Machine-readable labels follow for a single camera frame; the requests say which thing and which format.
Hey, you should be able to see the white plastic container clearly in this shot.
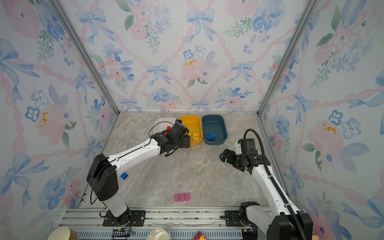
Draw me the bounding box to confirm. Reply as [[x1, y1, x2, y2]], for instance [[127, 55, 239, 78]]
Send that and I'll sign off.
[[154, 117, 177, 133]]

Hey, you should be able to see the blue square lego brick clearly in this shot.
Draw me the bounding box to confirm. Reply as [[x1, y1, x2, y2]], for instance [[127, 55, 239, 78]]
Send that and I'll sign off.
[[207, 133, 216, 139]]

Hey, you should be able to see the dark teal plastic container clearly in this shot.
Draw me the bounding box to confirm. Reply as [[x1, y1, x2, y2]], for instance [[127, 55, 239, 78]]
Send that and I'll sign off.
[[202, 115, 228, 146]]

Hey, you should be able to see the blue lego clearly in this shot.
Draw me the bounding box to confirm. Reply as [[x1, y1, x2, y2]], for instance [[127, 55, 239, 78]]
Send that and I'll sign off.
[[120, 173, 128, 180]]

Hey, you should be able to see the yellow rounded 120 lego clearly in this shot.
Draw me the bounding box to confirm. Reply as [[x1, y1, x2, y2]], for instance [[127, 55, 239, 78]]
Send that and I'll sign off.
[[192, 133, 200, 141]]

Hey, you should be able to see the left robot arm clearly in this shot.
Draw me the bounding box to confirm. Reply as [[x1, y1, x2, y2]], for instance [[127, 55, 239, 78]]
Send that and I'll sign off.
[[87, 120, 191, 227]]

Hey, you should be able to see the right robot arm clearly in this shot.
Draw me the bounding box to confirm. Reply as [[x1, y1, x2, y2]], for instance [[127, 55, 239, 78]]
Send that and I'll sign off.
[[220, 149, 313, 240]]

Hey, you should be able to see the yellow plastic container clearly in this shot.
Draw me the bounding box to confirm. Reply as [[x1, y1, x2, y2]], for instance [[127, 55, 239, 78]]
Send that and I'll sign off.
[[179, 115, 203, 146]]

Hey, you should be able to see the pink translucent block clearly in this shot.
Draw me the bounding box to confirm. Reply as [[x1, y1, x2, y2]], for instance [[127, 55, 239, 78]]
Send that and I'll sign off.
[[174, 192, 201, 203]]

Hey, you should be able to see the red box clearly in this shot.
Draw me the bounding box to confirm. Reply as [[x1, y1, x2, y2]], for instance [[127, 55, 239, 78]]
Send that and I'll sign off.
[[193, 231, 208, 240]]

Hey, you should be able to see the white bowl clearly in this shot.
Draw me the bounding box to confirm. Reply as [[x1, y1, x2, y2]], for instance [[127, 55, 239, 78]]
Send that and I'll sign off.
[[147, 229, 172, 240]]

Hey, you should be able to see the paper cup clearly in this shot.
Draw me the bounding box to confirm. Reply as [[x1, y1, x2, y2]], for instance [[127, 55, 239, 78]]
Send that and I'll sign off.
[[48, 227, 79, 240]]

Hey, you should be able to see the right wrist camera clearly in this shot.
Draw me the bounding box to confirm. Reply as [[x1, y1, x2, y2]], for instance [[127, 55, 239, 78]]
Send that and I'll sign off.
[[235, 139, 258, 156]]

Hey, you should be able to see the black corrugated cable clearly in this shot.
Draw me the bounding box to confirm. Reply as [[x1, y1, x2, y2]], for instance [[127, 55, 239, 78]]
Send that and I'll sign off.
[[243, 128, 308, 240]]

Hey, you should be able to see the aluminium rail base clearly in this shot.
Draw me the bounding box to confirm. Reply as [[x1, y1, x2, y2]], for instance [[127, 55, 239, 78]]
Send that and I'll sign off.
[[60, 207, 266, 240]]

